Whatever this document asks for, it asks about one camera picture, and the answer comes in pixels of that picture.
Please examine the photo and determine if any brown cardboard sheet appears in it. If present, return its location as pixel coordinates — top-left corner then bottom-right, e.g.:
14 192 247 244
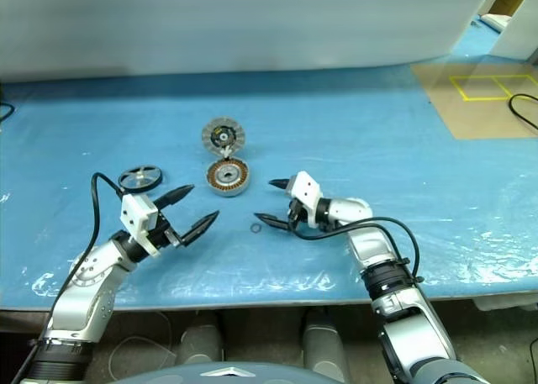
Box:
409 62 538 140

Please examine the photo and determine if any thin white floor cord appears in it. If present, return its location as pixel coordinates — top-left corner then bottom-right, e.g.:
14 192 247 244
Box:
107 312 174 383

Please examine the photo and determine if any silver rotor disc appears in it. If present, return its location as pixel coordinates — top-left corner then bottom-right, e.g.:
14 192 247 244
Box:
200 115 246 160

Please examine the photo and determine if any grey rounded robot leg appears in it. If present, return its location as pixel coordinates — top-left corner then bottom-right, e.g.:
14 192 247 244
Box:
180 312 224 366
302 308 351 383

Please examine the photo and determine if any white upright board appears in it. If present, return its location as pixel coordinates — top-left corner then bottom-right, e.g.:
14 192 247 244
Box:
489 0 538 62

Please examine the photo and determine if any black rimmed silver rotor wheel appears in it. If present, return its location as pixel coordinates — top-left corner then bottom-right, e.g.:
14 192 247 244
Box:
118 165 165 193

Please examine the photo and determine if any small white flat object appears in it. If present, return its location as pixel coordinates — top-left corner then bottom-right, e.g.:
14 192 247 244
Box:
478 13 512 34

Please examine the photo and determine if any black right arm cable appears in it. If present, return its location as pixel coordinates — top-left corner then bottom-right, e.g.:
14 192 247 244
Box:
293 217 424 285

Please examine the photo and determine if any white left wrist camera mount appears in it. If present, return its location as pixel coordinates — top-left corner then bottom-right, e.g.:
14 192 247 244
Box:
120 193 163 257

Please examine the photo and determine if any white backdrop panel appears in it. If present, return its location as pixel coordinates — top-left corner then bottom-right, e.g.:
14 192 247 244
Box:
0 0 492 83

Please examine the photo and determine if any blue plastic table cover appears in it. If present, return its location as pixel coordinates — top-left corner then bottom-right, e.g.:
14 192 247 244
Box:
0 13 538 310

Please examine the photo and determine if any black looped cable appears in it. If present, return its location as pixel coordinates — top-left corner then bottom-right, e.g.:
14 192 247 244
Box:
507 93 538 134

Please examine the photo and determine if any grey robot torso shell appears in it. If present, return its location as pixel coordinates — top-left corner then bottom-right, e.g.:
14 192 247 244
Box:
138 360 323 384

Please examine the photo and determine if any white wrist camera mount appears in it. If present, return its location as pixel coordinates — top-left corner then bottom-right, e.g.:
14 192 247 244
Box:
120 193 163 257
287 171 323 228

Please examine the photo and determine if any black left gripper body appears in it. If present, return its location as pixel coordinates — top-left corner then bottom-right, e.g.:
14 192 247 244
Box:
145 209 188 253

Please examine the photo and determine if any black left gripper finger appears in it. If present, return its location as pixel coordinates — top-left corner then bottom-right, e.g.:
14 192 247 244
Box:
176 210 221 249
151 184 196 213

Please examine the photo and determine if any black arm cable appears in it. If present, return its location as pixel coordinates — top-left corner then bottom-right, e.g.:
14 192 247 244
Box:
293 217 424 285
12 172 129 384

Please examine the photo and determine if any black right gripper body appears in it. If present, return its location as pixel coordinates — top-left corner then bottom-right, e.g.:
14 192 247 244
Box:
287 198 312 230

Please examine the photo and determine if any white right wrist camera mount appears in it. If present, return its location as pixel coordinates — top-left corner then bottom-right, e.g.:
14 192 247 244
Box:
287 171 323 228

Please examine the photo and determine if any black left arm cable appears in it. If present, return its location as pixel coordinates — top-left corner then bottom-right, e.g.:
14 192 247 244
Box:
12 172 129 384

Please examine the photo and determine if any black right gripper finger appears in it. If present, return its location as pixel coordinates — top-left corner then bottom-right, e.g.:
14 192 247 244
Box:
267 177 294 194
252 213 294 232

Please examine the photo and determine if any copper wound stator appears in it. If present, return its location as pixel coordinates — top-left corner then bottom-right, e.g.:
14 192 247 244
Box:
205 157 254 199

